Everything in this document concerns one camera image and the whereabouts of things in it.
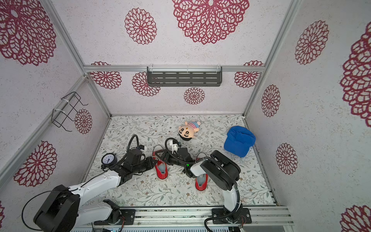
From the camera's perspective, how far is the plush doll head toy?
40.1 inches

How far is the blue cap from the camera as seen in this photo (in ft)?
3.29

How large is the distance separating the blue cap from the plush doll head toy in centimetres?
24
